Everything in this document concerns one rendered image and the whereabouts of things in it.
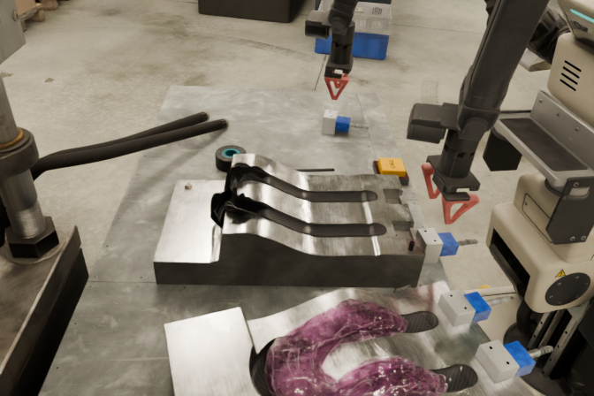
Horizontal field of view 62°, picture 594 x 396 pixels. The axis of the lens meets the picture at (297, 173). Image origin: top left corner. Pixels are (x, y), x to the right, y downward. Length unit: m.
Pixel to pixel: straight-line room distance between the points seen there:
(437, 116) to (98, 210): 1.92
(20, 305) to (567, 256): 1.08
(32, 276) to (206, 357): 0.47
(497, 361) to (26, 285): 0.84
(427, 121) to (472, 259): 1.54
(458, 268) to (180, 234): 1.54
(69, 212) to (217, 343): 1.87
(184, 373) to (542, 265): 0.77
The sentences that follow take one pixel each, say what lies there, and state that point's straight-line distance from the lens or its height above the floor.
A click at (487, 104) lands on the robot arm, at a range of 0.81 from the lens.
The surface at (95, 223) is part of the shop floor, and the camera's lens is 2.45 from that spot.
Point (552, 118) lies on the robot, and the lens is 1.13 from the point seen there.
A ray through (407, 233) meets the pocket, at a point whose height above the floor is 0.86.
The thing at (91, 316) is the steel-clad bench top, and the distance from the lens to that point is 0.97.
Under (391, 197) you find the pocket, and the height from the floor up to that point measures 0.87.
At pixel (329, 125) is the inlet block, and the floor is 0.83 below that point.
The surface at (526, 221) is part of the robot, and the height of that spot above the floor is 0.81.
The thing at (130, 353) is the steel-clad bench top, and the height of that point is 0.80.
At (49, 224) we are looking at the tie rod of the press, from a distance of 1.13.
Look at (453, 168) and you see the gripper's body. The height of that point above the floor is 1.04.
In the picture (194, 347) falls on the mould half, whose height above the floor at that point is 0.91.
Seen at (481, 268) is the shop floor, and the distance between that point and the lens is 2.34.
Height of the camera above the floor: 1.51
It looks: 34 degrees down
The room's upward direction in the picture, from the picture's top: 4 degrees clockwise
